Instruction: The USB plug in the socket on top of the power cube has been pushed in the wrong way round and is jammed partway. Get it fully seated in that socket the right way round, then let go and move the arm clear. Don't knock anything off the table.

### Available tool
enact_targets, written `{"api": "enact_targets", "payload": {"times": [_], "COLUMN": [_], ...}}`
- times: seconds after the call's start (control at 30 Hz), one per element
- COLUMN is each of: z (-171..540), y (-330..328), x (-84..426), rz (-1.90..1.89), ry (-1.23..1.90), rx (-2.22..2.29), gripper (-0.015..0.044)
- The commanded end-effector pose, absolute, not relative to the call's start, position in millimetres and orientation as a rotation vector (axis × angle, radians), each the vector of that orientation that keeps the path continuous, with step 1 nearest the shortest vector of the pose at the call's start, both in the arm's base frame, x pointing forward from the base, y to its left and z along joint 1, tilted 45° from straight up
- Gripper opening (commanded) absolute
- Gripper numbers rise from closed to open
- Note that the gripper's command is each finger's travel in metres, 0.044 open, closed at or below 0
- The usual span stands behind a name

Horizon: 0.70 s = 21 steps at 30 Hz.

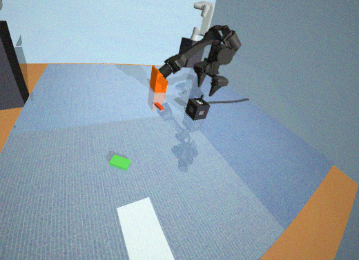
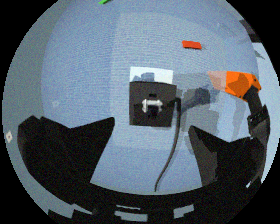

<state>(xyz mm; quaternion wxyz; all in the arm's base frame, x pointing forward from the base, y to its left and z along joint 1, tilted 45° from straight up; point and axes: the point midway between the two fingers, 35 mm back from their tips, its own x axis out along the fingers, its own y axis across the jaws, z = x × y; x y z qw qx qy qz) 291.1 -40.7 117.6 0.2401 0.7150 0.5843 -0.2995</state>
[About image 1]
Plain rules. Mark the green rectangular block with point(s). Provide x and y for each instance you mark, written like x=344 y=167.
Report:
x=120 y=162

